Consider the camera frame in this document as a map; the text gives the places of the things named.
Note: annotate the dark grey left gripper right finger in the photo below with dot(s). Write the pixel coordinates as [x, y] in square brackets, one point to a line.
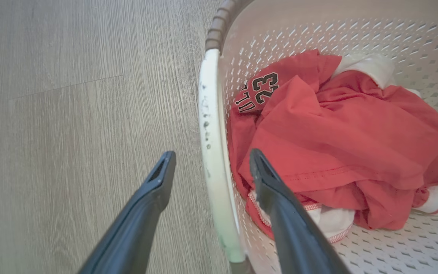
[295, 232]

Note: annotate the white perforated plastic laundry basket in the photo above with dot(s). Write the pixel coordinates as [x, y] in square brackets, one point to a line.
[394, 42]

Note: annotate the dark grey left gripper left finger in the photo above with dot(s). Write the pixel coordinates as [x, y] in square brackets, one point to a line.
[135, 224]

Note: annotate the white garment with red trim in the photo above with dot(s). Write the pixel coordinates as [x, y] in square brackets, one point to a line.
[371, 66]

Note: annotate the red jersey with number print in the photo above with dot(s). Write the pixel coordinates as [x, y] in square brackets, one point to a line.
[356, 144]

